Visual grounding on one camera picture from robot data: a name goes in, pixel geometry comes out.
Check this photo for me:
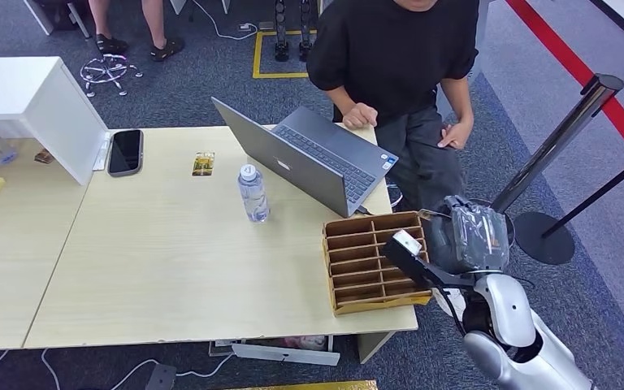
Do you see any person's hand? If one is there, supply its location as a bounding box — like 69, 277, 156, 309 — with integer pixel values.
341, 102, 379, 131
437, 120, 475, 151

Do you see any white cable under table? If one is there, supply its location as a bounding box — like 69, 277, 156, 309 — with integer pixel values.
0, 349, 236, 390

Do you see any grey laptop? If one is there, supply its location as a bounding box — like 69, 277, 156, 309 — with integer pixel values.
210, 96, 400, 219

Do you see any white drawer under table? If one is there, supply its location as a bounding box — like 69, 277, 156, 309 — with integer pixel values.
208, 334, 341, 367

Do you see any person's left hand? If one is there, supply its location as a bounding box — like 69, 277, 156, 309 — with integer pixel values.
437, 120, 475, 151

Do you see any chrome star chair base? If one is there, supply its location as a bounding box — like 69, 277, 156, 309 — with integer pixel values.
79, 54, 144, 99

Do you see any yellow board edge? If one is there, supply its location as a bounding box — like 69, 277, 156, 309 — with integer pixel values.
225, 379, 379, 390

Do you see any black smartphone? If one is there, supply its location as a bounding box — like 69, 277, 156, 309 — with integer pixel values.
107, 128, 145, 178

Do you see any black stanchion post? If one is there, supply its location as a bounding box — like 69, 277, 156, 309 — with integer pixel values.
512, 158, 624, 266

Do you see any red barrier belt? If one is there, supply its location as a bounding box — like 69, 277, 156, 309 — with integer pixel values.
505, 0, 624, 182

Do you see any chrome stanchion post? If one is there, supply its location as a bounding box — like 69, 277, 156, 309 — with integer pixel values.
468, 73, 624, 249

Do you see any grey power adapter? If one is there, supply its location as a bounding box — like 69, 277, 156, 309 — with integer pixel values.
145, 363, 178, 390

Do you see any white floor cable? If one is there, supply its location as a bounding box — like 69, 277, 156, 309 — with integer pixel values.
190, 0, 259, 42

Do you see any wooden card organizer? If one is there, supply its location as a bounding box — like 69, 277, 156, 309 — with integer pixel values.
321, 210, 434, 317

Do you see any seated person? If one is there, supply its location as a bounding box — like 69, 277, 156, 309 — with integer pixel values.
305, 0, 480, 215

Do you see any person's right hand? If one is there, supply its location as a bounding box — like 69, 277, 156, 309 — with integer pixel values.
341, 102, 379, 131

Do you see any clear water bottle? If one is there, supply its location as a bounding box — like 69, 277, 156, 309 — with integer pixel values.
236, 163, 271, 224

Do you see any white shelf box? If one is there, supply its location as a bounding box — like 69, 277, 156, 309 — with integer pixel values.
0, 56, 110, 187

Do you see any black bracket pale wrist camera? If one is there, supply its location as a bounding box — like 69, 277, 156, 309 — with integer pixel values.
380, 229, 478, 292

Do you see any standing person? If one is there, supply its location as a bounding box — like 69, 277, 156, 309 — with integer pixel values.
86, 0, 187, 63

